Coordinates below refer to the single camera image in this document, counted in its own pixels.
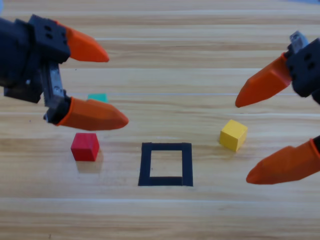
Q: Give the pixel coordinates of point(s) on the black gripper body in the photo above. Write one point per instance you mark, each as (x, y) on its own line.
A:
(298, 42)
(17, 57)

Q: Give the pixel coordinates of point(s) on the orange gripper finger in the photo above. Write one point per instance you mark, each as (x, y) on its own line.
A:
(265, 85)
(85, 47)
(95, 115)
(282, 165)

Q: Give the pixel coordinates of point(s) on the green wooden cube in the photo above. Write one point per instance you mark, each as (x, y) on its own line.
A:
(98, 97)

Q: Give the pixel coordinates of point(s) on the red wooden cube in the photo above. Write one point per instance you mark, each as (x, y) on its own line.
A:
(85, 148)

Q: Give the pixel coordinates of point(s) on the yellow wooden cube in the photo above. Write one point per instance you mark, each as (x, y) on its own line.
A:
(232, 136)

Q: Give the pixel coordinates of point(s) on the black tape square outline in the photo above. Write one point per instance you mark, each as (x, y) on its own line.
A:
(146, 162)

